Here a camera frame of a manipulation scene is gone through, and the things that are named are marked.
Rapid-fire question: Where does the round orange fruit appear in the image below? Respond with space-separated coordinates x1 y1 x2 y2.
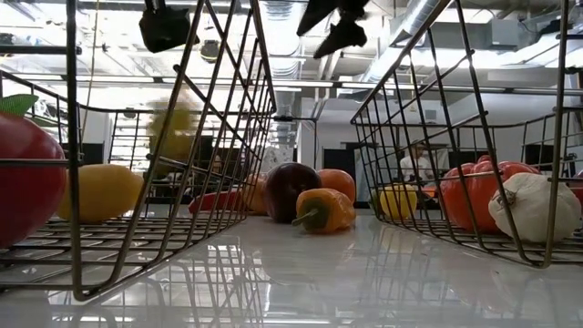
316 168 357 205

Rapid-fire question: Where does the yellow lemon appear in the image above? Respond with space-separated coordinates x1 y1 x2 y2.
56 163 145 224

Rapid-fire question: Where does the long red chili pepper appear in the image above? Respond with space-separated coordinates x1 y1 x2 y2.
188 190 243 216

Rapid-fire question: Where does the orange bell pepper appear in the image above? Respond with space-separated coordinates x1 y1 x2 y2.
240 172 271 216

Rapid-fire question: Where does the red apple with green leaf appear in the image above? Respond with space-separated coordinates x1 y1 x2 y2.
0 94 68 250

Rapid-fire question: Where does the dark ceiling dome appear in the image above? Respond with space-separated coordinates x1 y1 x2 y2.
199 39 221 64

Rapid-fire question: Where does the grey hanging sheet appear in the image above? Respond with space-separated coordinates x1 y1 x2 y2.
353 146 388 204

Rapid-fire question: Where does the person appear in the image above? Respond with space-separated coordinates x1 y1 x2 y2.
399 141 435 183

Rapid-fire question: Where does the orange-yellow pepper with stem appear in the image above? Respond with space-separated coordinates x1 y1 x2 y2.
291 188 357 235

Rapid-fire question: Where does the yellow bell pepper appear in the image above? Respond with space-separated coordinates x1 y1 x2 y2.
377 183 419 221

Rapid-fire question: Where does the red tomato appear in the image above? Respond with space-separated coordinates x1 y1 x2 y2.
438 154 542 235

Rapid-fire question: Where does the white garlic bulb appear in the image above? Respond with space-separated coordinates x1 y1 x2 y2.
487 171 583 244

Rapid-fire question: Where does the silver ventilation duct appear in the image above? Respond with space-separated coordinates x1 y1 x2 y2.
362 0 456 86

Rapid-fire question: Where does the metal wire basket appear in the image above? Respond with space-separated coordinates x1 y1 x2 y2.
0 0 278 302
349 0 583 270

